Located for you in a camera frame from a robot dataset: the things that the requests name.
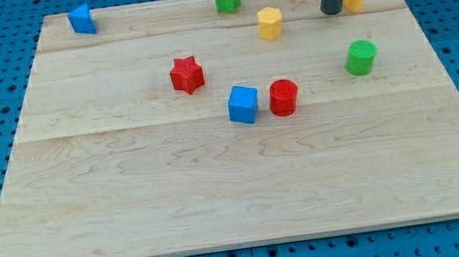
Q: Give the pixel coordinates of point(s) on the blue cube block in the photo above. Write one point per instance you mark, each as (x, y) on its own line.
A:
(242, 104)

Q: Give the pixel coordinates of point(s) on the light wooden board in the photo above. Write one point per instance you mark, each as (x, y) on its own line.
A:
(109, 160)

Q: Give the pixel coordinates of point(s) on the red cylinder block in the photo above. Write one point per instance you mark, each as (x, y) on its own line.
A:
(283, 97)

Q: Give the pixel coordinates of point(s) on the red star block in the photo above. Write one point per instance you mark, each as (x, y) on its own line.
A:
(187, 75)

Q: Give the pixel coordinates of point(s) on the yellow hexagon block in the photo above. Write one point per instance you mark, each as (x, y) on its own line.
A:
(270, 23)

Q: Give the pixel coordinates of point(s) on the green cylinder block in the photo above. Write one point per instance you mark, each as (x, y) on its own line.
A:
(360, 57)

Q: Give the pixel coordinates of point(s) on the blue triangle block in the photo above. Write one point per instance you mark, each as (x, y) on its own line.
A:
(81, 20)

